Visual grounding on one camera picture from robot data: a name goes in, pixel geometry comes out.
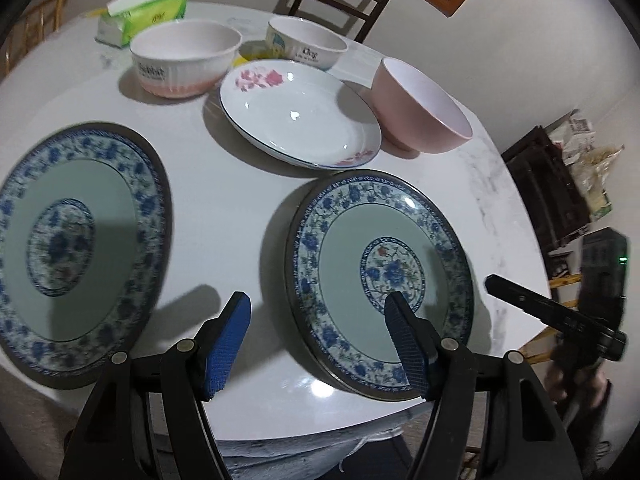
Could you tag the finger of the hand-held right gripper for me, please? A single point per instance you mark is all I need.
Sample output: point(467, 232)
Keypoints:
point(540, 305)

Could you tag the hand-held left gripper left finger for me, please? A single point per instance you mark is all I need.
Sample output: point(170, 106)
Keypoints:
point(227, 345)

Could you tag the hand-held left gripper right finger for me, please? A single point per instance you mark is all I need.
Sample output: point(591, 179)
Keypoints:
point(407, 350)

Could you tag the blue floral plate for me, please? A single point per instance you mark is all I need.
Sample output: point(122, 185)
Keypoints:
point(75, 240)
point(345, 240)

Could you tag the plain pink bowl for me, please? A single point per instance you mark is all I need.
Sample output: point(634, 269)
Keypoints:
point(405, 110)

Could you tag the white plate with pink flowers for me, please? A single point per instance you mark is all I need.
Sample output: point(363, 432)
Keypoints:
point(300, 115)

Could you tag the white ribbed bowl pink base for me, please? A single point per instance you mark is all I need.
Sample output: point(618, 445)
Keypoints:
point(175, 75)

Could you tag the cream cartoon print bowl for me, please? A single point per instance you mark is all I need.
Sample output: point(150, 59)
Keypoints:
point(310, 55)

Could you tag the person's right hand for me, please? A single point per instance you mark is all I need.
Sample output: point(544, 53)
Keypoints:
point(555, 380)

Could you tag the yellow wooden stool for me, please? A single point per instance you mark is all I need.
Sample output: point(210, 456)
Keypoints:
point(562, 280)

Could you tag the yellowish plastic bag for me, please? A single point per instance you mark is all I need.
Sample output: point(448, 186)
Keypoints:
point(597, 180)

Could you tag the dark wooden chair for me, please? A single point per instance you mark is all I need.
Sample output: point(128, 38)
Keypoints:
point(376, 16)
point(540, 185)

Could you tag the printed plastic bag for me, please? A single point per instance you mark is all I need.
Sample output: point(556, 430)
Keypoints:
point(575, 132)

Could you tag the round yellow warning sticker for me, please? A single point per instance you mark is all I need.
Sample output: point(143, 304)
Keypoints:
point(255, 51)

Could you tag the green tissue pack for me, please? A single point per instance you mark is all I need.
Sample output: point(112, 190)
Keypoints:
point(150, 15)

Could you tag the bamboo chair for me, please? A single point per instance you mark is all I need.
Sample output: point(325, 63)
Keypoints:
point(50, 12)

